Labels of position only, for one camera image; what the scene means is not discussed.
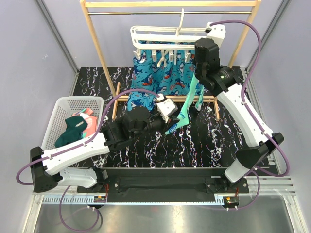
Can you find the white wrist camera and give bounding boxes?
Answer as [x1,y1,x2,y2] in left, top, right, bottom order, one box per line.
[156,95,177,123]
[206,22,226,48]

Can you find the white perforated plastic basket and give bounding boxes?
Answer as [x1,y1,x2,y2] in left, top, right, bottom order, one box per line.
[41,96,104,157]

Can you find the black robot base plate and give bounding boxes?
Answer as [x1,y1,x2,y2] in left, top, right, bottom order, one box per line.
[76,168,257,205]

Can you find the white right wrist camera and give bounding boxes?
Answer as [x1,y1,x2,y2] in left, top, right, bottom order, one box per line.
[206,22,226,48]

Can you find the pink sock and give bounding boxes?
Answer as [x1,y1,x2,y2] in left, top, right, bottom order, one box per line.
[80,113,98,138]
[72,108,94,116]

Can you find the dark teal sock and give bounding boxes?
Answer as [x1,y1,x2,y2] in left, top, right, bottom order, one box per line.
[54,131,72,148]
[65,116,88,136]

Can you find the white plastic clip hanger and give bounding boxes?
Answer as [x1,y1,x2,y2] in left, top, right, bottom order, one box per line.
[130,9,210,61]

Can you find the mint green sock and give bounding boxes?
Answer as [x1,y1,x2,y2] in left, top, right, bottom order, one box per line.
[195,83,205,111]
[165,73,199,135]

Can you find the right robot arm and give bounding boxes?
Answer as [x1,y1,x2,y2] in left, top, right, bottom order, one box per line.
[195,38,284,193]

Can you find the blue shark print shorts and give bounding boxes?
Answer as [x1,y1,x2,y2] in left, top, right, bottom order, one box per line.
[131,50,195,96]

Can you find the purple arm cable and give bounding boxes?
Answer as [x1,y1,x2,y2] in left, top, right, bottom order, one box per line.
[206,19,290,209]
[16,88,166,231]

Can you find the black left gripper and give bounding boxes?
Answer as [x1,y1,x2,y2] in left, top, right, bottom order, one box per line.
[132,105,180,140]

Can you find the wooden clothes rack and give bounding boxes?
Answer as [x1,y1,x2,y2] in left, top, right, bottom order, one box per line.
[80,0,261,122]

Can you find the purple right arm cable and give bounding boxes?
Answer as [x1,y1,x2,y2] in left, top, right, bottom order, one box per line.
[206,19,290,209]

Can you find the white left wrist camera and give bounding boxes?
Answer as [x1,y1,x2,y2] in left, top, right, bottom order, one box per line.
[156,95,177,123]

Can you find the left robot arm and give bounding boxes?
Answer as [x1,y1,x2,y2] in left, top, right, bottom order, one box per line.
[30,107,179,193]

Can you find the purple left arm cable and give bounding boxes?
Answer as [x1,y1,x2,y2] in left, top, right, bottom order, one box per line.
[16,88,166,231]

